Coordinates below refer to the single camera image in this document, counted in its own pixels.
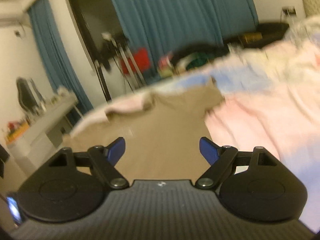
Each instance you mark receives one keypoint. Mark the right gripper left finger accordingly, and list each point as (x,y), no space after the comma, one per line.
(104,160)

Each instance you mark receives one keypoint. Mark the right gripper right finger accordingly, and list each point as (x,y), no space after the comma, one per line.
(220,159)

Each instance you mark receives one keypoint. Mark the tan printed t-shirt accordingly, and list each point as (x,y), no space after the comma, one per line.
(161,133)

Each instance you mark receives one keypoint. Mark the pile of dark clothes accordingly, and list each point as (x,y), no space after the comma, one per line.
(189,57)

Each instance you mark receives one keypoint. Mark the black floor stand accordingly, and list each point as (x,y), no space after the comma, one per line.
(102,81)

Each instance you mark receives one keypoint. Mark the white dressing table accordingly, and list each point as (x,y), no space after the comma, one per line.
(44,137)

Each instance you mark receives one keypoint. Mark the pastel tie-dye duvet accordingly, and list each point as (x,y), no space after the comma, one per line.
(271,99)

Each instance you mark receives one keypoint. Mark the silver tripod stand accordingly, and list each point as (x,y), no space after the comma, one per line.
(117,47)

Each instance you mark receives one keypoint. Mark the orange tray with items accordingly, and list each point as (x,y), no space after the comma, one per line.
(15,129)

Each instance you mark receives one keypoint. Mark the wavy black vanity mirror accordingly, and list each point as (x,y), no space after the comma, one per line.
(29,96)

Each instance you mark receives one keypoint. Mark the red bag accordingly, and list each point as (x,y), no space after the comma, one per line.
(142,61)

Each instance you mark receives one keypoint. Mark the black armchair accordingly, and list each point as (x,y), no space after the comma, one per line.
(265,34)

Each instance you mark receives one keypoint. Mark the teal curtain right panel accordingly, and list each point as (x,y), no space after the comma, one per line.
(162,26)

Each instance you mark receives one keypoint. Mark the teal curtain panel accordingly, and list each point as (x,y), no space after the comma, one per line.
(162,26)
(55,60)

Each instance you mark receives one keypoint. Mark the teal curtain left panel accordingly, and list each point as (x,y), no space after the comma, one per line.
(55,60)

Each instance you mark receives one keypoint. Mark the wall power socket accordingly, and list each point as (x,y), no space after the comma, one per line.
(289,11)

